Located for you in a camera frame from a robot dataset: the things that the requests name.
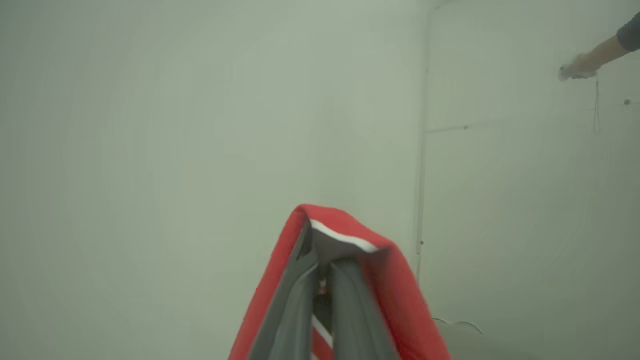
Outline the person's hand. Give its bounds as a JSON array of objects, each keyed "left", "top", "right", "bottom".
[{"left": 570, "top": 52, "right": 604, "bottom": 77}]

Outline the red garment with white trim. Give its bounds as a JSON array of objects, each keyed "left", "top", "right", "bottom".
[{"left": 227, "top": 203, "right": 451, "bottom": 360}]

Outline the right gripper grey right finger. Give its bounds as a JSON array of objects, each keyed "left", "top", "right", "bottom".
[{"left": 328, "top": 257, "right": 401, "bottom": 360}]

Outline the white handheld controller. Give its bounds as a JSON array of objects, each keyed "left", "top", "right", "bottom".
[{"left": 557, "top": 64, "right": 599, "bottom": 82}]

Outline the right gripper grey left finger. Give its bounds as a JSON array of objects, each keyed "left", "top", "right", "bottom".
[{"left": 247, "top": 222, "right": 321, "bottom": 360}]

